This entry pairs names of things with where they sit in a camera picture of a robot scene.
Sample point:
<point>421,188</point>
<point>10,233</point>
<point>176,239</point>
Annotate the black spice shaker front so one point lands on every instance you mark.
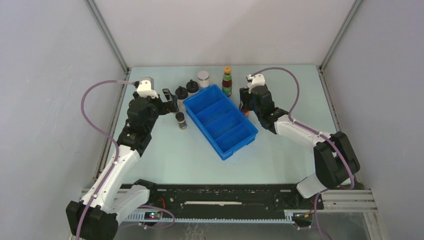
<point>180,117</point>

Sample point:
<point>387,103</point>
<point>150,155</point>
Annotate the blue divided plastic bin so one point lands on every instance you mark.
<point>220,121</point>

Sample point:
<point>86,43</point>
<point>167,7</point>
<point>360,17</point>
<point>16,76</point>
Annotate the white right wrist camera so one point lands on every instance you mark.
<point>254,81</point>

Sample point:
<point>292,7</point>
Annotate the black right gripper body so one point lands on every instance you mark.
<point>244,95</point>

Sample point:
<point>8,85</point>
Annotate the peppercorn jar silver lid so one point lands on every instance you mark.
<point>203,79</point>

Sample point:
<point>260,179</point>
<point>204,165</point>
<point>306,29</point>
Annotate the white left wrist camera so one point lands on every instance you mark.
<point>146,88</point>

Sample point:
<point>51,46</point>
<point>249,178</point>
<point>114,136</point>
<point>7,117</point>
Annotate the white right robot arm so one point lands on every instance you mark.
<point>334,158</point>

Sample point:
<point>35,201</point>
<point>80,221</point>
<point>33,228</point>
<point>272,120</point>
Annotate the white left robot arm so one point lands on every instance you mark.
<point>98,215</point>

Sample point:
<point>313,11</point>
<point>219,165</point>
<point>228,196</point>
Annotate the tall green-label sauce bottle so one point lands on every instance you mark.
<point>227,81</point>

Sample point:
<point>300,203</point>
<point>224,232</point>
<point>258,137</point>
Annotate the short yellow-cap sauce bottle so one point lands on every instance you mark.
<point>245,112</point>

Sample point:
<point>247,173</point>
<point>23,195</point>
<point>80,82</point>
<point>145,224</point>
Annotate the black-lid spout jar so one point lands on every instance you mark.
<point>181,94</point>
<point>192,87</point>

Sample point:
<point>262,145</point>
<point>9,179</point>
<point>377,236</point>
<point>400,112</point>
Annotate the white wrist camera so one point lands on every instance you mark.
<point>146,88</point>
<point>254,81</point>

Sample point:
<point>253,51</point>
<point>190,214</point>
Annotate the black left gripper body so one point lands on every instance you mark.
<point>163,108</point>

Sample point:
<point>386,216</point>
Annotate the black-lid spout jar rear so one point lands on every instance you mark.
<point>192,87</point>

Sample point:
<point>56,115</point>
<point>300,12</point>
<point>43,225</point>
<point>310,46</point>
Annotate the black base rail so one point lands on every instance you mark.
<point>229,202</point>

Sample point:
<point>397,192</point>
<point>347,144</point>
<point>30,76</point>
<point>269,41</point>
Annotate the black-lid spout jar front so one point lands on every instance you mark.
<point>181,94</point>

